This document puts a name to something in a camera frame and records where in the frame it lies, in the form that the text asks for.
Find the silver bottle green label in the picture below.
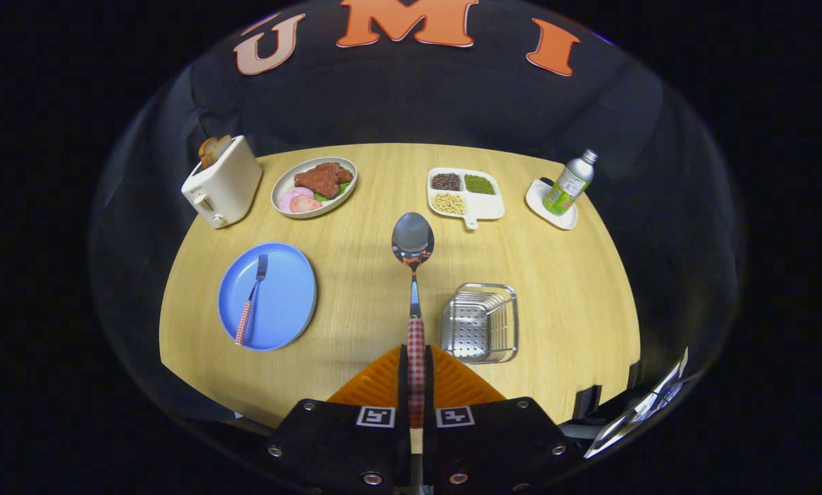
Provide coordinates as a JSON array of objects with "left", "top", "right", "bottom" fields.
[{"left": 543, "top": 149, "right": 599, "bottom": 217}]

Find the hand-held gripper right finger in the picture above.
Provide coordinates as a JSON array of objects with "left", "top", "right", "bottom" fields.
[{"left": 425, "top": 344, "right": 568, "bottom": 492}]

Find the white toaster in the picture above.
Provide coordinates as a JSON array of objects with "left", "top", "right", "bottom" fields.
[{"left": 181, "top": 135, "right": 264, "bottom": 230}]

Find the white divided dish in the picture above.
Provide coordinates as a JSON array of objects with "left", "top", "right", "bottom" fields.
[{"left": 427, "top": 167, "right": 506, "bottom": 230}]

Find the brown meat steak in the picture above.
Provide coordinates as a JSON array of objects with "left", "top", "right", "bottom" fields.
[{"left": 293, "top": 162, "right": 354, "bottom": 200}]

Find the checkered handle metal spoon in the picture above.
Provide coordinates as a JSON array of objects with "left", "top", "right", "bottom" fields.
[{"left": 391, "top": 212, "right": 436, "bottom": 430}]

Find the small white tray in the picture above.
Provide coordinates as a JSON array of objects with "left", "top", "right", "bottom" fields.
[{"left": 525, "top": 178, "right": 579, "bottom": 230}]

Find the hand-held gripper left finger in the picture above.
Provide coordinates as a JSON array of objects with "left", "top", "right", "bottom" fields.
[{"left": 267, "top": 344, "right": 412, "bottom": 495}]

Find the black backdrop cloth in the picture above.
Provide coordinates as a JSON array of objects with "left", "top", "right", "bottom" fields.
[{"left": 91, "top": 0, "right": 745, "bottom": 441}]

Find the metal perforated basket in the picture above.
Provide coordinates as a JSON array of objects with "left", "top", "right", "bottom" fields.
[{"left": 440, "top": 283, "right": 519, "bottom": 364}]

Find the blue round plate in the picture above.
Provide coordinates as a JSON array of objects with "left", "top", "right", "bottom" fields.
[{"left": 217, "top": 242, "right": 318, "bottom": 352}]

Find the beige round food plate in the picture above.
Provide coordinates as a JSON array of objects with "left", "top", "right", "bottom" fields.
[{"left": 271, "top": 156, "right": 359, "bottom": 219}]

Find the checkered handle metal fork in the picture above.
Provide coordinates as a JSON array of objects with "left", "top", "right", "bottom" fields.
[{"left": 234, "top": 254, "right": 269, "bottom": 347}]

